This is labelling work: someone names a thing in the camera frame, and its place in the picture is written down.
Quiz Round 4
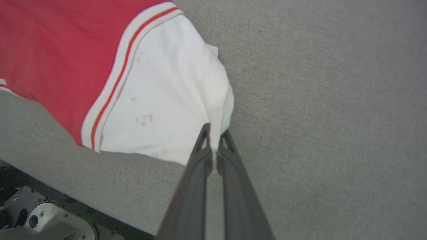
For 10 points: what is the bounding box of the grey fabric sofa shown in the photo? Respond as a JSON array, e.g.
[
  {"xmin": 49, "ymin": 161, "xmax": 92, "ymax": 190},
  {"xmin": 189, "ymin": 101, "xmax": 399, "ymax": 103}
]
[{"xmin": 0, "ymin": 0, "xmax": 427, "ymax": 240}]

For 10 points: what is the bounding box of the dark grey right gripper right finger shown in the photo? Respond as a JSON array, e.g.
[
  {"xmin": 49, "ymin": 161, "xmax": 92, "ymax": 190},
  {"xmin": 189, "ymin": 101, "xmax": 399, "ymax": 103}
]
[{"xmin": 216, "ymin": 130, "xmax": 276, "ymax": 240}]

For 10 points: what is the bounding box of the red white basketball jersey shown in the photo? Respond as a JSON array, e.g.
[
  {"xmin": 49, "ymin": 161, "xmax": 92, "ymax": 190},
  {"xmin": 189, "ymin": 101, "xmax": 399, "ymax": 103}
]
[{"xmin": 0, "ymin": 0, "xmax": 235, "ymax": 166}]

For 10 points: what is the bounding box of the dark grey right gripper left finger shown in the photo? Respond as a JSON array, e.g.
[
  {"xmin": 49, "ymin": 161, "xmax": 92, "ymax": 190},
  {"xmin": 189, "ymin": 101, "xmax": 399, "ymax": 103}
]
[{"xmin": 157, "ymin": 123, "xmax": 214, "ymax": 240}]

